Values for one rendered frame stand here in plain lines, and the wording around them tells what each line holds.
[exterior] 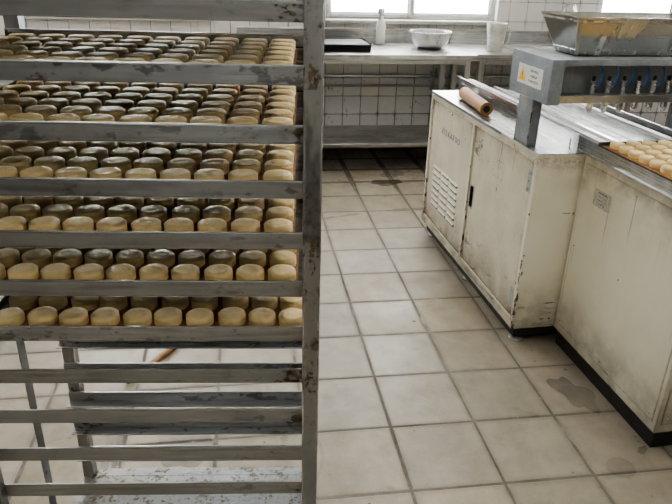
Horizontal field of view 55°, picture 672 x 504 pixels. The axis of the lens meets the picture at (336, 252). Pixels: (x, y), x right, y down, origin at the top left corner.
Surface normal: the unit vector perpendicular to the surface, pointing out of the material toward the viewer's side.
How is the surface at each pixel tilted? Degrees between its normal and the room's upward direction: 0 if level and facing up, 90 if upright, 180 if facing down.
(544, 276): 90
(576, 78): 90
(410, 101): 90
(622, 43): 115
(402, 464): 0
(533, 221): 90
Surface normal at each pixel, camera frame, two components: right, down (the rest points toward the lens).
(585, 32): 0.15, 0.76
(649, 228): -0.98, 0.05
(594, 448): 0.03, -0.91
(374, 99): 0.14, 0.41
